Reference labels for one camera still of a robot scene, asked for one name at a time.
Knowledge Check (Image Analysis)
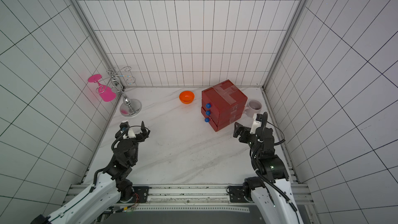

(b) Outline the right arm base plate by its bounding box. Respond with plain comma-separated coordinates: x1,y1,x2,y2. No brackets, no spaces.
227,186,252,203

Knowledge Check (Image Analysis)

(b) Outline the red three-drawer cabinet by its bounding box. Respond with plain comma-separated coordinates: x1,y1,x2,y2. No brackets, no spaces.
201,79,248,132

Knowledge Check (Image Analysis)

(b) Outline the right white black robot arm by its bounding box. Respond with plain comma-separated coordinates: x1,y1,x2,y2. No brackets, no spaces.
233,122,303,224

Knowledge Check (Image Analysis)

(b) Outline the white pink mug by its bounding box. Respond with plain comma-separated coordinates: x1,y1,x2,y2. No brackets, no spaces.
244,100,262,118

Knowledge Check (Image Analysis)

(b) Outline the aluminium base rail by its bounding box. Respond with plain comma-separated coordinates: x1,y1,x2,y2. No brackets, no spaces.
63,184,315,207

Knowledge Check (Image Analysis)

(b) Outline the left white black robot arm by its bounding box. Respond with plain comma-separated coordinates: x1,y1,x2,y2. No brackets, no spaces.
31,121,150,224

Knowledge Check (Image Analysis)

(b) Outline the orange bowl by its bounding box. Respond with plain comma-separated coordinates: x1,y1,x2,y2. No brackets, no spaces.
179,91,195,104

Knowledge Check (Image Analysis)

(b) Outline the pink wine glass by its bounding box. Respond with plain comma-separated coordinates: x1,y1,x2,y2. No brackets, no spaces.
88,74,117,102

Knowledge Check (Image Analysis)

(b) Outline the chrome glass rack stand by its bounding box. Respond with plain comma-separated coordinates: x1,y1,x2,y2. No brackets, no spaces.
107,66,142,117

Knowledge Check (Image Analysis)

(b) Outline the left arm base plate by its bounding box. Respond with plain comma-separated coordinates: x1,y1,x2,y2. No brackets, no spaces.
119,186,150,204

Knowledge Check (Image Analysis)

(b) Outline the red bottom drawer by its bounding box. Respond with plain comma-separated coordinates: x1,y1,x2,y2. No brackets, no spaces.
206,116,243,132

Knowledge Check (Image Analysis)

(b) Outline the red drawer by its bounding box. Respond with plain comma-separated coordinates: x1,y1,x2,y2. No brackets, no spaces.
201,107,245,125
201,88,246,116
206,116,243,132

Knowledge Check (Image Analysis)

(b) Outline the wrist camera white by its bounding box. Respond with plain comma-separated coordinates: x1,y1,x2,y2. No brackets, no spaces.
250,114,263,134
123,128,136,140

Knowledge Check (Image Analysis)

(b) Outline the red top drawer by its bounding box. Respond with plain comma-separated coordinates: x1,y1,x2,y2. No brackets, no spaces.
201,88,246,116

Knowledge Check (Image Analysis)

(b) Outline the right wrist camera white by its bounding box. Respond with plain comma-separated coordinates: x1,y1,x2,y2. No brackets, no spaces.
250,114,263,134

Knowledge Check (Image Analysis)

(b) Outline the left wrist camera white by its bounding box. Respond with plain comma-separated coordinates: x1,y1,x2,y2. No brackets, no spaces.
123,128,136,140

